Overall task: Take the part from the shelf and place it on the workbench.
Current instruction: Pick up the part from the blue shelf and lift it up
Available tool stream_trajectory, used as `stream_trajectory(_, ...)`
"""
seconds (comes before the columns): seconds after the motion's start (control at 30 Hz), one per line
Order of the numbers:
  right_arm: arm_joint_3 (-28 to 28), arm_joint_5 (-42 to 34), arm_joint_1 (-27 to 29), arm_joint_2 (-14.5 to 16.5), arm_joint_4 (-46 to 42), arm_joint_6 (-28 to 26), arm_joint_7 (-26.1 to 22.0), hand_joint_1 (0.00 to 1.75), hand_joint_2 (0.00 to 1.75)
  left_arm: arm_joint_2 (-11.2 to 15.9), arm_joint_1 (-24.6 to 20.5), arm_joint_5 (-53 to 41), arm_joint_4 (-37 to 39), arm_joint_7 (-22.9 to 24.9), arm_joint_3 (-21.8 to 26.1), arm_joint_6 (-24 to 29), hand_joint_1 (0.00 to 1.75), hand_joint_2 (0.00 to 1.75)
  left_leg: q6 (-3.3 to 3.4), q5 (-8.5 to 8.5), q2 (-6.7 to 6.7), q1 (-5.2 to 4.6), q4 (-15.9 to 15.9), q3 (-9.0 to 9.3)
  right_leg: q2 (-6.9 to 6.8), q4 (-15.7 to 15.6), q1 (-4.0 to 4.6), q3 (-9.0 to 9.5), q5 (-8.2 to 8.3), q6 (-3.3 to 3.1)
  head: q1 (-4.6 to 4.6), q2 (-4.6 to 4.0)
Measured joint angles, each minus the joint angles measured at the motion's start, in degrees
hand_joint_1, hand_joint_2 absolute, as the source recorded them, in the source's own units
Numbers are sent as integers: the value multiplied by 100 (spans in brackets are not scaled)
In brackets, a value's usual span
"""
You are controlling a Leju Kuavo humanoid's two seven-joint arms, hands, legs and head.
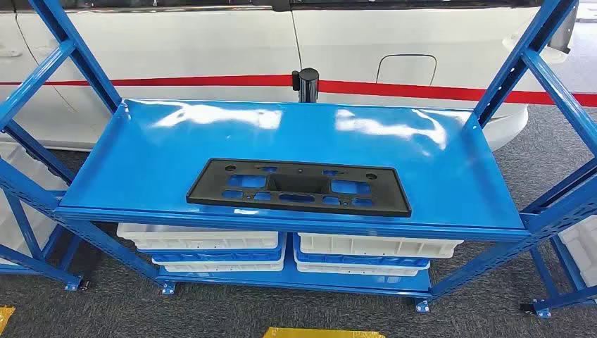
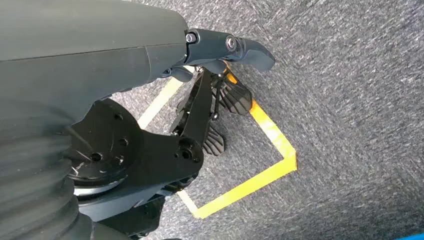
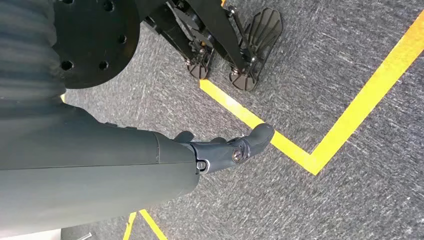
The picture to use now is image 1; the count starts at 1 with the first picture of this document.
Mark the black plastic license plate bracket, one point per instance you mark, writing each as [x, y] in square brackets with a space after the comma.
[205, 191]

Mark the blue metal shelf rack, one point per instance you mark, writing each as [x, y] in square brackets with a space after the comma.
[140, 163]
[569, 298]
[37, 267]

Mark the blue plastic crate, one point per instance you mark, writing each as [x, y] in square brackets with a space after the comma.
[210, 256]
[364, 261]

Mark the red barrier belt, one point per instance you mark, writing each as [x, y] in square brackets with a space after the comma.
[420, 90]
[186, 80]

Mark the white car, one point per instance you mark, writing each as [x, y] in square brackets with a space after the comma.
[186, 42]

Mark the black stanchion post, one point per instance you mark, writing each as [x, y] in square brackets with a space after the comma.
[308, 86]

